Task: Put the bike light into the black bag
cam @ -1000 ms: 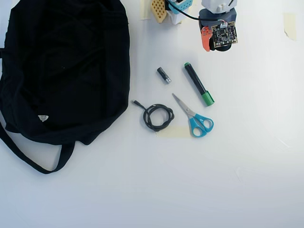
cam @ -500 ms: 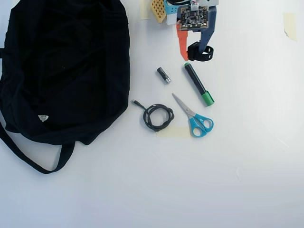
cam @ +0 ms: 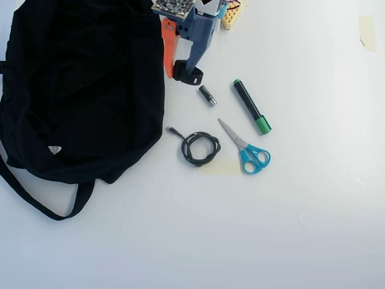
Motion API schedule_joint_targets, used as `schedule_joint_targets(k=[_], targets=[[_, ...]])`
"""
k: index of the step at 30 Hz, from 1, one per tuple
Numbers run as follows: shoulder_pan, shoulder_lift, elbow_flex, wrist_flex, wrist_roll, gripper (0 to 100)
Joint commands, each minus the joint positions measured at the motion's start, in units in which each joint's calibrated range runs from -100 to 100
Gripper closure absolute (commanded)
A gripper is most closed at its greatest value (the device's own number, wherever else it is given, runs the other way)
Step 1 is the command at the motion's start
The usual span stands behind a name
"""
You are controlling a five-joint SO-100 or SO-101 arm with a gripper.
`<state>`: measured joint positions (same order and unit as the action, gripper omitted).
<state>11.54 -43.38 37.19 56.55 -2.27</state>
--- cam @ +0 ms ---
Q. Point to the blue and white robot arm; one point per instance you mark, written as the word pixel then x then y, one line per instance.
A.
pixel 207 7

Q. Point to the black AA battery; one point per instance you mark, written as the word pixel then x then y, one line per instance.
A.
pixel 207 95

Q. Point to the beige masking tape strip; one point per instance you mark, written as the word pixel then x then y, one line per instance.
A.
pixel 224 168
pixel 367 33
pixel 246 2

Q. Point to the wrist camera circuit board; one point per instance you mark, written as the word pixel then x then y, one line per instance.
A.
pixel 173 7

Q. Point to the black marker with green cap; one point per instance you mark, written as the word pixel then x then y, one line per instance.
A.
pixel 252 105

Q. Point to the black fabric bag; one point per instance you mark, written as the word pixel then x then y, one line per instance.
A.
pixel 81 90

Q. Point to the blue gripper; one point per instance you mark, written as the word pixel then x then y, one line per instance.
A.
pixel 197 33

